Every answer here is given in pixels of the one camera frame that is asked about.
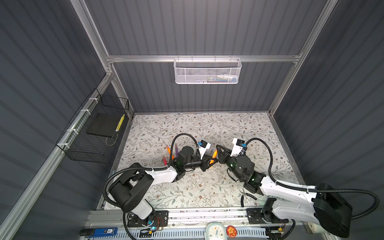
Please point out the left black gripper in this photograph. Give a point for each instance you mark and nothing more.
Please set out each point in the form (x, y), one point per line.
(205, 162)

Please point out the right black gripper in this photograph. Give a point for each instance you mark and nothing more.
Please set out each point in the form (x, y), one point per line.
(223, 157)

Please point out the orange marker pen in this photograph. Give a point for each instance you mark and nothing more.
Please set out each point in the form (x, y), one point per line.
(214, 156)
(169, 151)

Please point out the purple marker pen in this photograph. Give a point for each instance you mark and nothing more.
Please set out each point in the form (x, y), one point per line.
(177, 150)

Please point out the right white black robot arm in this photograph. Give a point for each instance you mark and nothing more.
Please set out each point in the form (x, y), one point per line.
(329, 209)

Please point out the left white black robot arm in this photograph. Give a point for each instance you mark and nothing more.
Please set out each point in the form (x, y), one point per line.
(127, 188)

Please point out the yellow highlighter pen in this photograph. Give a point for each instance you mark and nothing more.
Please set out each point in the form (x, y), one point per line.
(120, 123)

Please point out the floral patterned table mat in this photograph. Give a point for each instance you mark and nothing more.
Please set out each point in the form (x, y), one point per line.
(149, 135)

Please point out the white analog clock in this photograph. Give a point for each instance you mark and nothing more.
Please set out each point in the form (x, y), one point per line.
(215, 231)

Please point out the red round badge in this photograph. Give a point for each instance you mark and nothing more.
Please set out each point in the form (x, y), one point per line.
(231, 232)

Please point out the items in white basket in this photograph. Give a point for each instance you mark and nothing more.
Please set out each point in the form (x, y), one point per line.
(229, 79)

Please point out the black pad in basket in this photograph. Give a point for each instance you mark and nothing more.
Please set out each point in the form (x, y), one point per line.
(103, 125)

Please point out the white tape roll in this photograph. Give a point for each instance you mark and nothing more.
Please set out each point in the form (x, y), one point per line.
(316, 229)

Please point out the blue black tool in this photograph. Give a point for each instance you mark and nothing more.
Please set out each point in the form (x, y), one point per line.
(98, 233)

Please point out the black handled pliers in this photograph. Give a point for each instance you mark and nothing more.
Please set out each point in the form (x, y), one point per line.
(245, 195)

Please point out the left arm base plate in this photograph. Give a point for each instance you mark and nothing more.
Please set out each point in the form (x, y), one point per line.
(155, 219)

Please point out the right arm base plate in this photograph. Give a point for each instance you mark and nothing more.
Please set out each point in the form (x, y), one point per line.
(255, 216)

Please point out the white wire mesh basket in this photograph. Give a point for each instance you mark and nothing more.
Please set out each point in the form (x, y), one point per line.
(188, 70)

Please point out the black wire basket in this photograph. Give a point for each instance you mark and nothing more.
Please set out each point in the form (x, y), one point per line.
(79, 146)

